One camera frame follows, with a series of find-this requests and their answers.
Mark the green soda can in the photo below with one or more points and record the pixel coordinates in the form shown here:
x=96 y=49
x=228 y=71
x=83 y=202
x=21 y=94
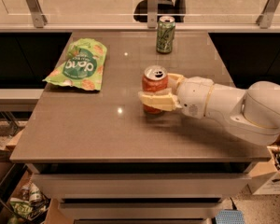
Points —
x=165 y=34

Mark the grey drawer cabinet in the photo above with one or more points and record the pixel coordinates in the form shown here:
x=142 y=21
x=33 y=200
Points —
x=143 y=191

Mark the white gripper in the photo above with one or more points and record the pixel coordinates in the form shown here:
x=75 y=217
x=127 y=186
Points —
x=194 y=96

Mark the metal railing bracket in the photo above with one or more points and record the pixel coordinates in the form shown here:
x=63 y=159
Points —
x=265 y=18
x=152 y=11
x=38 y=17

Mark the right metal railing bracket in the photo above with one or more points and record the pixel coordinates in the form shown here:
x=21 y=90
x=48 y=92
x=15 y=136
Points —
x=265 y=18

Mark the cardboard box right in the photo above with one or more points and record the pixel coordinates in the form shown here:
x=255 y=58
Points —
x=265 y=176

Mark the box of snacks left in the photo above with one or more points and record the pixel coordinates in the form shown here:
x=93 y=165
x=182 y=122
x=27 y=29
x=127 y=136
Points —
x=20 y=200

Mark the left metal railing bracket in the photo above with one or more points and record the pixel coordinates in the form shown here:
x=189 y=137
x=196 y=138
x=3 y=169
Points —
x=38 y=17

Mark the blue perforated mat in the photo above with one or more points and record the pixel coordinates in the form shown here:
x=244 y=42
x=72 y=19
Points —
x=229 y=217

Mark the green snack chip bag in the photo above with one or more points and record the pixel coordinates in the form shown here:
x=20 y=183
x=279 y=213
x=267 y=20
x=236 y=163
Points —
x=83 y=68

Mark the black office chair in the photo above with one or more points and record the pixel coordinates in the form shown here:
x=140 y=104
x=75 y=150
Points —
x=174 y=8

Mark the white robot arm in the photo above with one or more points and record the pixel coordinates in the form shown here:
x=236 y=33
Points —
x=252 y=114

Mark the middle metal railing bracket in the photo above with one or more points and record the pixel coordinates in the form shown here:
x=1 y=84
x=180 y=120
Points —
x=152 y=11

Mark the red coke can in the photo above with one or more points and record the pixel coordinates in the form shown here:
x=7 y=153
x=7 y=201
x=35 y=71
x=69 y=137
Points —
x=154 y=78

